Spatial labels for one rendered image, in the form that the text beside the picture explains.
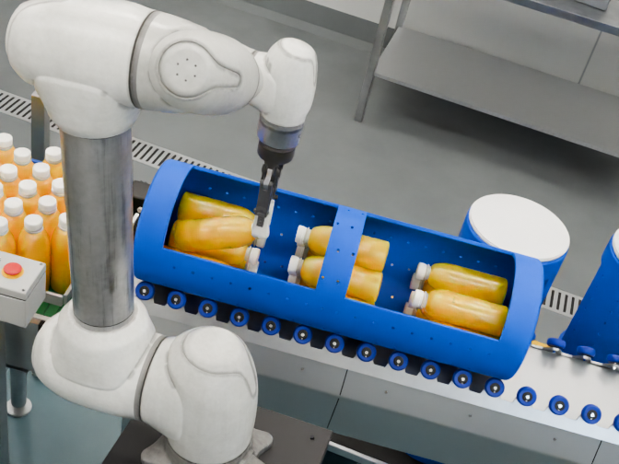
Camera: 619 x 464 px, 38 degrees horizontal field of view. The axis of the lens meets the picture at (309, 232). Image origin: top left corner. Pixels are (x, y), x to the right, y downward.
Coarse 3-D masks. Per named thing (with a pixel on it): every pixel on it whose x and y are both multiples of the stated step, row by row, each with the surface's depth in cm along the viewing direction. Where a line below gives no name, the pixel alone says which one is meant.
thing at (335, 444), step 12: (336, 444) 285; (348, 444) 285; (360, 444) 286; (372, 444) 287; (348, 456) 284; (360, 456) 283; (372, 456) 283; (384, 456) 284; (396, 456) 285; (408, 456) 286
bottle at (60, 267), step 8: (56, 232) 199; (64, 232) 198; (56, 240) 199; (64, 240) 198; (56, 248) 200; (64, 248) 199; (56, 256) 201; (64, 256) 200; (56, 264) 202; (64, 264) 202; (56, 272) 204; (64, 272) 203; (56, 280) 206; (64, 280) 205; (56, 288) 207; (64, 288) 207
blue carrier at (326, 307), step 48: (240, 192) 212; (288, 192) 203; (144, 240) 192; (288, 240) 218; (336, 240) 191; (432, 240) 209; (192, 288) 198; (240, 288) 194; (288, 288) 192; (336, 288) 190; (384, 288) 217; (528, 288) 190; (384, 336) 195; (432, 336) 192; (480, 336) 190; (528, 336) 189
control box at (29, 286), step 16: (0, 256) 185; (16, 256) 186; (0, 272) 182; (32, 272) 184; (0, 288) 179; (16, 288) 179; (32, 288) 182; (0, 304) 182; (16, 304) 181; (32, 304) 185; (0, 320) 185; (16, 320) 184
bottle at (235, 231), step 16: (176, 224) 198; (192, 224) 197; (208, 224) 195; (224, 224) 194; (240, 224) 193; (176, 240) 197; (192, 240) 196; (208, 240) 195; (224, 240) 194; (240, 240) 193
